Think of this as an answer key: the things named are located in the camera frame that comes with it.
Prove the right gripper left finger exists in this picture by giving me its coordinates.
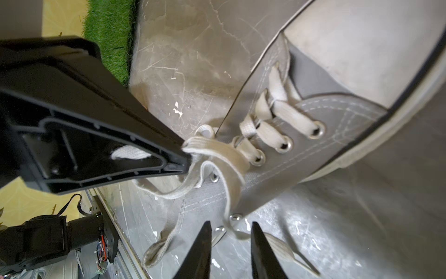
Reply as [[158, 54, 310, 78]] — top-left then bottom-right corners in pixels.
[[174, 221, 212, 279]]

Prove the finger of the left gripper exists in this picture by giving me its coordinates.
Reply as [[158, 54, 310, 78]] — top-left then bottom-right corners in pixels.
[[1, 37, 191, 195]]

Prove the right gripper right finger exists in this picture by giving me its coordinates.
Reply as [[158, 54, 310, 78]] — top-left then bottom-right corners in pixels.
[[251, 222, 288, 279]]

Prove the white shoelace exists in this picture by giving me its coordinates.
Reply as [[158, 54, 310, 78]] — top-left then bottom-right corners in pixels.
[[110, 64, 326, 276]]

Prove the grey canvas sneaker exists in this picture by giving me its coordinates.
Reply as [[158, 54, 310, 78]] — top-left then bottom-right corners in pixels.
[[160, 1, 446, 248]]

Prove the green artificial grass mat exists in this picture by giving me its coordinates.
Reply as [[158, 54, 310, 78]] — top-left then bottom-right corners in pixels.
[[82, 0, 139, 87]]

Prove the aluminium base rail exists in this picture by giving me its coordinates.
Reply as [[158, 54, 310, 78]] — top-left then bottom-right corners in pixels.
[[82, 189, 151, 279]]

